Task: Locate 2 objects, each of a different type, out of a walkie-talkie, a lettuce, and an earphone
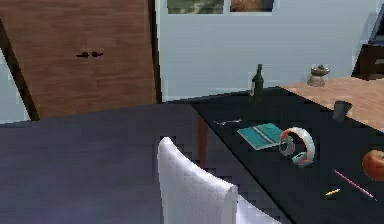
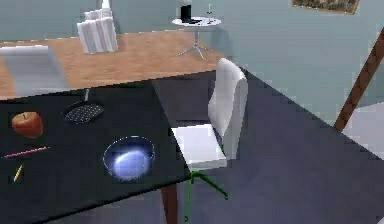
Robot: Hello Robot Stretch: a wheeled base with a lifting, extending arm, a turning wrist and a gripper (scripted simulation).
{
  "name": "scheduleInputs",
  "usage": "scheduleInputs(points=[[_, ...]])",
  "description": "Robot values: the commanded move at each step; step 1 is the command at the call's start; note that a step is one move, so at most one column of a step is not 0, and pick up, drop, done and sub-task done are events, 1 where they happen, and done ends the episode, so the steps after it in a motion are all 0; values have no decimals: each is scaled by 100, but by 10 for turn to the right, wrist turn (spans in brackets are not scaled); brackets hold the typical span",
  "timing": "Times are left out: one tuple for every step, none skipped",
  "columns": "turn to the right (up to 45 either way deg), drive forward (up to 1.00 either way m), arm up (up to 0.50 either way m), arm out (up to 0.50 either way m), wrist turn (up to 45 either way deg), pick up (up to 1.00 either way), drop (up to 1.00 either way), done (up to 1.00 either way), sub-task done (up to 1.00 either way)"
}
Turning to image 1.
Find grey cup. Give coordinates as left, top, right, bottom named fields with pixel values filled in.
left=332, top=100, right=353, bottom=123

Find dark green glass bottle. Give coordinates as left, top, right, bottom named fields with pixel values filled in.
left=250, top=63, right=265, bottom=105

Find white and orange headphones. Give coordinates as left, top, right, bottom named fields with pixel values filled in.
left=278, top=126, right=316, bottom=168

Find green landscape framed picture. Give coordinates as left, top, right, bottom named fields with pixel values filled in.
left=166, top=0, right=225, bottom=15

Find silver spoon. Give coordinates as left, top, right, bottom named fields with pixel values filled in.
left=213, top=118, right=243, bottom=127

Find teal book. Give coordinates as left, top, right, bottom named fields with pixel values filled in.
left=236, top=122, right=285, bottom=151

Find orange framed picture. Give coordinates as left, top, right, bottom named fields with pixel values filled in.
left=229, top=0, right=276, bottom=14

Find black dining table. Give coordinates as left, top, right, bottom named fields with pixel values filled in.
left=190, top=86, right=384, bottom=224

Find brown wooden double door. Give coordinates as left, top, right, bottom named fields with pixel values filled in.
left=0, top=0, right=163, bottom=122

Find red apple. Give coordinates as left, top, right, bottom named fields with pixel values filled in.
left=362, top=149, right=384, bottom=182

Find dark framed screen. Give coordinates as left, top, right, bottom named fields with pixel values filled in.
left=368, top=2, right=384, bottom=46

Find dark brown cabinet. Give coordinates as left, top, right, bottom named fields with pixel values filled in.
left=351, top=43, right=384, bottom=81

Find white chair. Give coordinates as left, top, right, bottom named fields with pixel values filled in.
left=157, top=136, right=284, bottom=224

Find pink pencil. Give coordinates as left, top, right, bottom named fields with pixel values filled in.
left=333, top=169, right=378, bottom=202

